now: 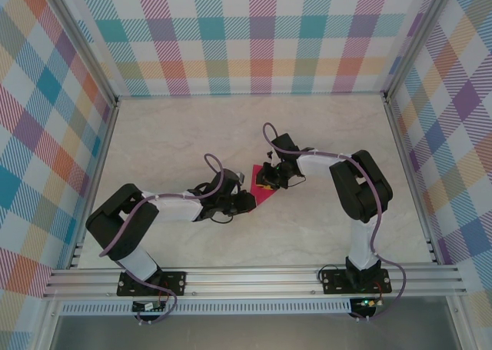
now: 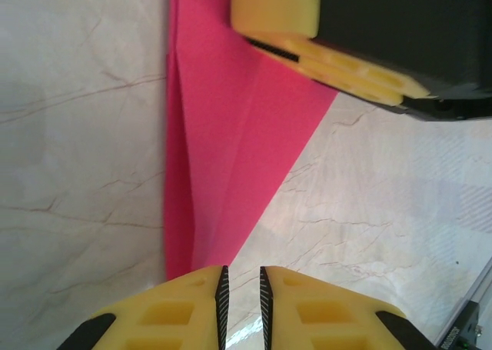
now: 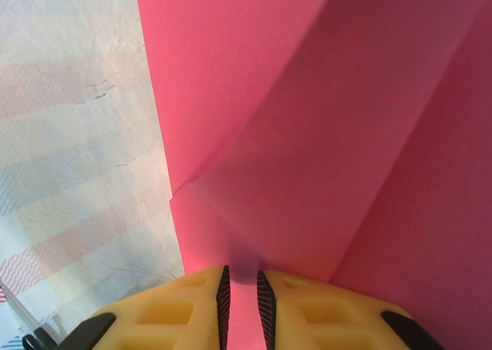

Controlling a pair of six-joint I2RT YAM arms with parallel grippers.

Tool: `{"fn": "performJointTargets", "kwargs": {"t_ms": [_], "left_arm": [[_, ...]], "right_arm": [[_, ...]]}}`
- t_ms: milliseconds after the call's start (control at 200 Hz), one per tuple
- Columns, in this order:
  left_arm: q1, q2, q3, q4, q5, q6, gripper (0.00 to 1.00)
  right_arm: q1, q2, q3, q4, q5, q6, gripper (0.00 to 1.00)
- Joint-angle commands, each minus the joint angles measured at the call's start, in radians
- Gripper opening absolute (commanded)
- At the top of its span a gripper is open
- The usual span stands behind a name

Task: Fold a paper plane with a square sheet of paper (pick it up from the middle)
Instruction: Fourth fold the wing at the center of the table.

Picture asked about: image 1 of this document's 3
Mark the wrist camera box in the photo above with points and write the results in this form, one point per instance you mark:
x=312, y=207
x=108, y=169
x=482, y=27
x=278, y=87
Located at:
x=272, y=157
x=241, y=177

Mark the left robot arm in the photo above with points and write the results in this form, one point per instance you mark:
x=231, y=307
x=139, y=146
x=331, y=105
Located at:
x=119, y=223

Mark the controller board with green light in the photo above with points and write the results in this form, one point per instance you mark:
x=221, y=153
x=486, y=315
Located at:
x=365, y=303

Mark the aluminium mounting rail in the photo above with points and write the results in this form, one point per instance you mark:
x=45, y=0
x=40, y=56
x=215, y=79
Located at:
x=250, y=280

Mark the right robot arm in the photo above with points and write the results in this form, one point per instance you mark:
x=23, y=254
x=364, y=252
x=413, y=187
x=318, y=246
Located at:
x=361, y=188

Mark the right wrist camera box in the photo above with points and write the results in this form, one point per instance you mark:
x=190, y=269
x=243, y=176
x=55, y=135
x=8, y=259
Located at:
x=272, y=157

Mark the aluminium side rail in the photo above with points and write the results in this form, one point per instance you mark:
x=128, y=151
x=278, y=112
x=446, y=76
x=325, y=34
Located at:
x=404, y=154
x=99, y=161

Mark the grey metal panel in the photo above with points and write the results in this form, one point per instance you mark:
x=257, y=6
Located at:
x=250, y=332

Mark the pink square cloth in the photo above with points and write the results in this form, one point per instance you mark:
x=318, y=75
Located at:
x=261, y=198

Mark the aluminium frame post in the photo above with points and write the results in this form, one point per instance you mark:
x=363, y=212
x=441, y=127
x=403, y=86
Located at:
x=85, y=44
x=418, y=38

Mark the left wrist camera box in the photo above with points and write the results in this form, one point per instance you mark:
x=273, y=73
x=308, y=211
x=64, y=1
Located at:
x=241, y=177

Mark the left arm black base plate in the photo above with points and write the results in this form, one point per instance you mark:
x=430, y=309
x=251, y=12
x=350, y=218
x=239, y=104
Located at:
x=177, y=282

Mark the black controller board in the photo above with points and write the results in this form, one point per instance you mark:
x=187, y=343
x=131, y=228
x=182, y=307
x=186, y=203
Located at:
x=148, y=306

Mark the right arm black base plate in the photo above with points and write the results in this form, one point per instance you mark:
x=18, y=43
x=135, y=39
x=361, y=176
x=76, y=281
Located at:
x=334, y=282

